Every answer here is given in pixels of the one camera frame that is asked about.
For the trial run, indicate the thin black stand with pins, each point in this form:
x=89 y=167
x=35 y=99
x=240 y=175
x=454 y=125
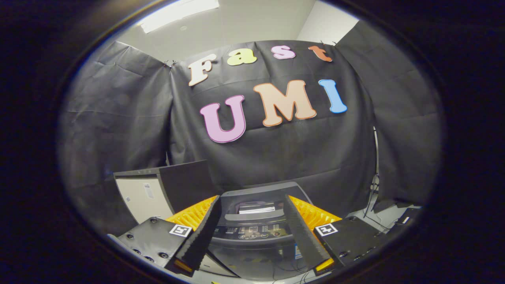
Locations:
x=375 y=173

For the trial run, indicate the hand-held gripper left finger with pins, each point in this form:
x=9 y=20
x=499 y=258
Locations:
x=201 y=232

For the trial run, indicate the black box on floor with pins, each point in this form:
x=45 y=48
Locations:
x=406 y=219

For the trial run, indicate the black backdrop cloth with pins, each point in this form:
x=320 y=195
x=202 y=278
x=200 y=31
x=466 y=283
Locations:
x=130 y=110

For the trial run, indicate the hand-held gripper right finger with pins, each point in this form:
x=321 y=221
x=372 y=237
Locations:
x=302 y=232

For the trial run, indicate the grey top-load washing machine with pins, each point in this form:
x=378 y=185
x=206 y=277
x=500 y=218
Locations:
x=252 y=256

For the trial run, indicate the grey and beige cabinet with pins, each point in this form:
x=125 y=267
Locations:
x=142 y=197

